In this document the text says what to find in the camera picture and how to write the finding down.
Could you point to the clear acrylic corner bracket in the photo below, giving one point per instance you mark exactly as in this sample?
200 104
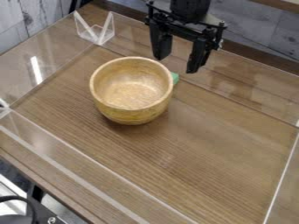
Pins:
96 34

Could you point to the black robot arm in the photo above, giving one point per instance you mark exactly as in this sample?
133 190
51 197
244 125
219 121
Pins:
184 34

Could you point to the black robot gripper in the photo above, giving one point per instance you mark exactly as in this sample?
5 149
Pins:
188 15

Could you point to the green stick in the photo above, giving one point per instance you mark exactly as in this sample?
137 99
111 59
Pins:
175 78

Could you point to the clear acrylic enclosure wall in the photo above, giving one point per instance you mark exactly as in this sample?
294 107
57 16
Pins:
97 193

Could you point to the wooden bowl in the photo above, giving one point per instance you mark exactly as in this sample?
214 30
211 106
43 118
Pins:
131 89

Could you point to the black metal base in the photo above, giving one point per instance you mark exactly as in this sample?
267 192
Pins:
45 216

